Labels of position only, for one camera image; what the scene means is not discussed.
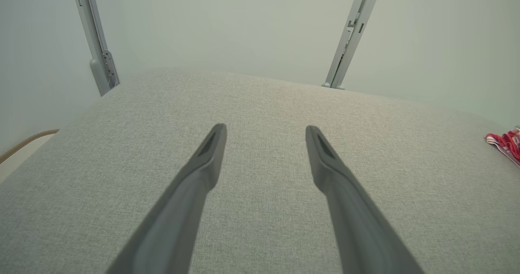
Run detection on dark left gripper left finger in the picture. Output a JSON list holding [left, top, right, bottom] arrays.
[[106, 123, 227, 274]]

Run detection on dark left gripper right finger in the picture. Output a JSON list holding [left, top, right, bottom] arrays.
[[305, 125, 425, 274]]

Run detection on red basketball jersey white sleeves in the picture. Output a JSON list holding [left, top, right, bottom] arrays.
[[485, 127, 520, 168]]

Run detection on grey partition wall post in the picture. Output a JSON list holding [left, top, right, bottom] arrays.
[[323, 0, 383, 90], [70, 0, 119, 97]]

